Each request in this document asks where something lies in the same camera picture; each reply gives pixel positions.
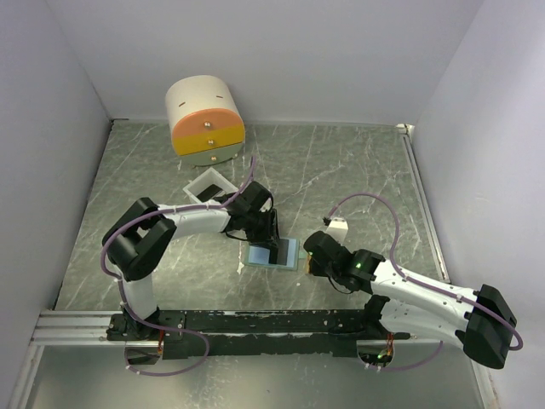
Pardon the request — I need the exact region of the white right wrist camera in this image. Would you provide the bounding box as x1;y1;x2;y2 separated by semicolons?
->
324;216;349;245

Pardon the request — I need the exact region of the green card holder book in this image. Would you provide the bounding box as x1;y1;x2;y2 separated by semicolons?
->
245;238;306;270

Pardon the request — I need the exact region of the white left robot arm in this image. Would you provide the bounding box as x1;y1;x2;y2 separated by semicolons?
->
100;181;282;340

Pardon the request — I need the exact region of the white card tray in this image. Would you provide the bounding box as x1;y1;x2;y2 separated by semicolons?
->
183;168;238;204

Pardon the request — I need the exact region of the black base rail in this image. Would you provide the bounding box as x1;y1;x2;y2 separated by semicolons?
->
106;295;389;360

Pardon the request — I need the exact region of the orange credit card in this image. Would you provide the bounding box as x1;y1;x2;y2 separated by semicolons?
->
305;255;312;274

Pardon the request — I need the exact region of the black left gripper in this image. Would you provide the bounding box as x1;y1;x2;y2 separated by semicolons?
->
244;208;284;251

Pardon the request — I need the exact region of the round mini drawer cabinet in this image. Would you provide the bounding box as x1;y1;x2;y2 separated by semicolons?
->
165;75;245;166

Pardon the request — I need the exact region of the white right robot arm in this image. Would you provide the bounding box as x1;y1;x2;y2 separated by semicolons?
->
303;231;517;369

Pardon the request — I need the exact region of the black credit card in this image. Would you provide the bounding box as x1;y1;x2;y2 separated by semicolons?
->
268;239;290;266

